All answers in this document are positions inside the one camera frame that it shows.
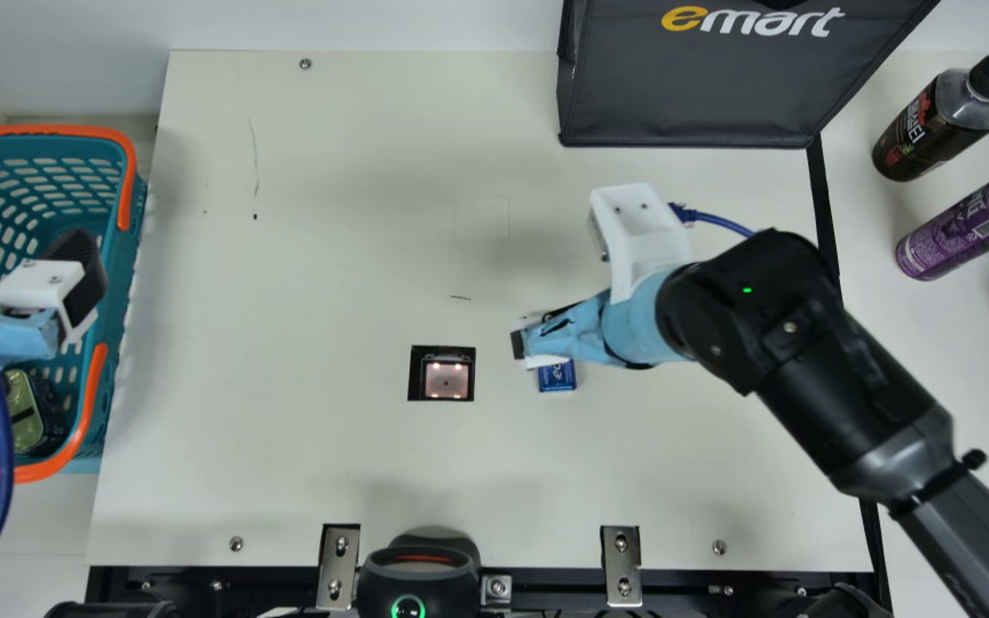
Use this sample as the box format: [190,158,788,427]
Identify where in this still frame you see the rectangular tin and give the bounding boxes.
[0,367,70,457]

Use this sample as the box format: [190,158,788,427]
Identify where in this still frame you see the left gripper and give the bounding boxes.
[0,228,108,361]

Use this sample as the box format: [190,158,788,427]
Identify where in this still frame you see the small square scanner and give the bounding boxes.
[408,345,476,403]

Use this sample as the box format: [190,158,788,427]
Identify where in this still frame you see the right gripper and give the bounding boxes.
[509,270,693,371]

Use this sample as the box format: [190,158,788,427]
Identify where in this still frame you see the dark grey bag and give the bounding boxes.
[556,0,942,149]

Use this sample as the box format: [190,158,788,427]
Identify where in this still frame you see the dark coffee bottle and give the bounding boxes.
[871,52,989,182]

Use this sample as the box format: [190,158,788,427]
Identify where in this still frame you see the purple can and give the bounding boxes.
[895,169,989,282]

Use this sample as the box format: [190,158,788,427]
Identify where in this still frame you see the black device with green light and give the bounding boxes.
[357,534,482,618]

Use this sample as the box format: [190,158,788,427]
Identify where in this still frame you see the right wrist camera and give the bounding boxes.
[587,182,695,306]

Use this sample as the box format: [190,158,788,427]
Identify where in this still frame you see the blue box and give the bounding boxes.
[537,360,578,393]

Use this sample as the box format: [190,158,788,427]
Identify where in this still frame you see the black strip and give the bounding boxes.
[806,136,895,612]

